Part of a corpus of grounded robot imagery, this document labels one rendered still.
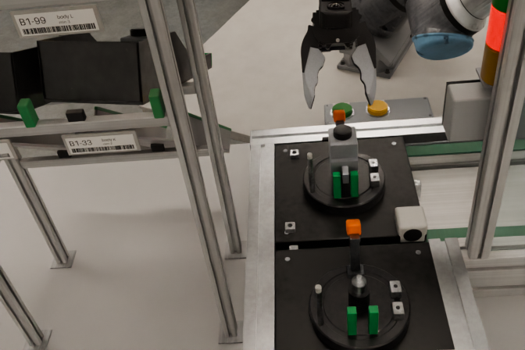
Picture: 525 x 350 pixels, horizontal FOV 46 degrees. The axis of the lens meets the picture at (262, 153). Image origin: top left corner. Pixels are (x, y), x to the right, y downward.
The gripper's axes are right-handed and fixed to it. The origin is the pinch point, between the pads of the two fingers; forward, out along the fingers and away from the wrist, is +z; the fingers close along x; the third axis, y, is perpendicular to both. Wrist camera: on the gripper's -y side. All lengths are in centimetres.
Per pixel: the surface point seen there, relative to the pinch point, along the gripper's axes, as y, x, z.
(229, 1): 273, 46, -79
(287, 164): 17.5, 9.1, 10.0
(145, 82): -22.3, 24.1, -2.2
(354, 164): 5.2, -2.0, 10.0
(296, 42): 70, 7, -20
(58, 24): -34.1, 29.6, -7.2
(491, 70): -18.0, -17.2, -1.5
